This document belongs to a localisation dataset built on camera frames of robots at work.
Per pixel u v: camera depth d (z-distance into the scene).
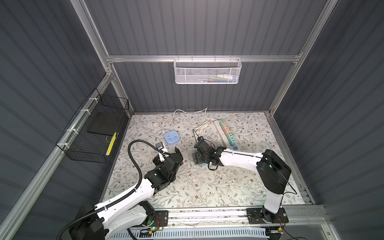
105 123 0.75
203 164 0.91
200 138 0.81
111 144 0.69
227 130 1.02
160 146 0.67
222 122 1.05
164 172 0.60
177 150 0.74
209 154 0.68
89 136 0.72
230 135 0.99
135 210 0.60
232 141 0.96
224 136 1.03
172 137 1.02
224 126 1.04
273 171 0.52
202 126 1.09
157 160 0.71
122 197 0.47
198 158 0.81
